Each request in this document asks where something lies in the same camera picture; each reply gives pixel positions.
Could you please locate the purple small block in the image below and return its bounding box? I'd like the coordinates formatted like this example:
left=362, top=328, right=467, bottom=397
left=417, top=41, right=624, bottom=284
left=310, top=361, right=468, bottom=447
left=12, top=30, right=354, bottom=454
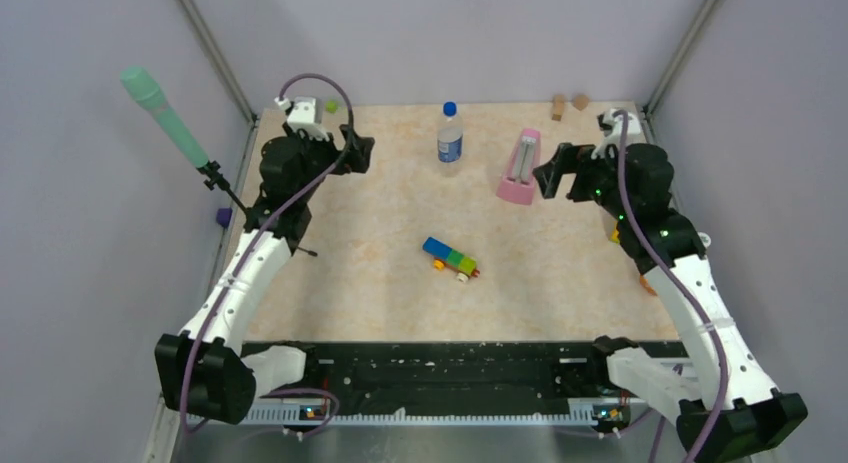
left=215, top=207, right=233, bottom=229

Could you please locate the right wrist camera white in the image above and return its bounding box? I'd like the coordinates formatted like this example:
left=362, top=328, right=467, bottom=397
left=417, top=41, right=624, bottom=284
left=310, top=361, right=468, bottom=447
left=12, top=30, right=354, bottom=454
left=591, top=108, right=647, bottom=160

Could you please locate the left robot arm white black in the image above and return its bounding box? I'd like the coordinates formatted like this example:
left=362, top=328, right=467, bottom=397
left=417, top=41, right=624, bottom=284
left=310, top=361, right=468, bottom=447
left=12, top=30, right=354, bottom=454
left=154, top=124, right=375, bottom=425

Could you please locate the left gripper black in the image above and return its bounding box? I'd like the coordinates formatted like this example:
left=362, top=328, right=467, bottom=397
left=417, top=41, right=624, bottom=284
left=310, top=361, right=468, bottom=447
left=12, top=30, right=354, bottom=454
left=282, top=119, right=372, bottom=202

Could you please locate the blue bottle cap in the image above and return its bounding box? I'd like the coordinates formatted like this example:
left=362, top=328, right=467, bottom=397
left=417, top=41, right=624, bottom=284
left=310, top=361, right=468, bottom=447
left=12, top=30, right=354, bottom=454
left=442, top=101, right=458, bottom=118

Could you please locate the toy brick car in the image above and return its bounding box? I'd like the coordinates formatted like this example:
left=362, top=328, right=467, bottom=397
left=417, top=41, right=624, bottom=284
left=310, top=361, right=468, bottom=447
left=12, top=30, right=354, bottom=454
left=422, top=237, right=480, bottom=283

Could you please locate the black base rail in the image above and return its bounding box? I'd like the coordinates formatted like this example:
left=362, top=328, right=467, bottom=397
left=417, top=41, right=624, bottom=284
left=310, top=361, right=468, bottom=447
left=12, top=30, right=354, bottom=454
left=238, top=340, right=690, bottom=422

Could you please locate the tall wooden block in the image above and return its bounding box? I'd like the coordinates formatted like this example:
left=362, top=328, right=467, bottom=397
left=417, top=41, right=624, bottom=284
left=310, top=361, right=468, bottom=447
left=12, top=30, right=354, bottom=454
left=551, top=94, right=567, bottom=122

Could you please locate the small wooden cube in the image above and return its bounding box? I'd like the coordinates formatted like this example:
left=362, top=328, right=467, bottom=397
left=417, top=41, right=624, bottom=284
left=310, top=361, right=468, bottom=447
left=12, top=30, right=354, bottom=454
left=571, top=93, right=591, bottom=111

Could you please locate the black microphone tripod stand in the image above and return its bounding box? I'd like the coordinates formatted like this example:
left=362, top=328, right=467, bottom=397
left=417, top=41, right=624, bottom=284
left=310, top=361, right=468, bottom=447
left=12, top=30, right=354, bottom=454
left=197, top=161, right=319, bottom=257

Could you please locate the green microphone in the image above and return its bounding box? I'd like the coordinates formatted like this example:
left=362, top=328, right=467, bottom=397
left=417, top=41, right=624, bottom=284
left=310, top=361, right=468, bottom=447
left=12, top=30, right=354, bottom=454
left=120, top=66, right=210, bottom=171

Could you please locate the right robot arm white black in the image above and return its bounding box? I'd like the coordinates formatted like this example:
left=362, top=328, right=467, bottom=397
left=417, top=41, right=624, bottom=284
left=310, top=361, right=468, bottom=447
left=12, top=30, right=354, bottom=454
left=533, top=143, right=808, bottom=462

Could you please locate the orange juice bottle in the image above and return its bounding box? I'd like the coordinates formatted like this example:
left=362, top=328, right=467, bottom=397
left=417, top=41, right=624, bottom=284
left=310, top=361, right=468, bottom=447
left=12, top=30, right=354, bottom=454
left=639, top=231, right=712, bottom=296

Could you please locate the pink metronome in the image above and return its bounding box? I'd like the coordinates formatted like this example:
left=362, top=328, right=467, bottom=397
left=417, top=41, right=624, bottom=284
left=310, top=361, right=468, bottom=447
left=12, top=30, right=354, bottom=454
left=495, top=128, right=541, bottom=206

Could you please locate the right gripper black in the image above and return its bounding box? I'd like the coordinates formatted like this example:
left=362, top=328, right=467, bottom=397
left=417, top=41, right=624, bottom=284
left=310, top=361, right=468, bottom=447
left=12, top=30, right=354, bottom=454
left=534, top=139, right=634, bottom=221

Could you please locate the clear bottle blue label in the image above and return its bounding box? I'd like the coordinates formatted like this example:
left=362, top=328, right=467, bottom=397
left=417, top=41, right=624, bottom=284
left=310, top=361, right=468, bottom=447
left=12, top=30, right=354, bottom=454
left=437, top=114, right=464, bottom=177

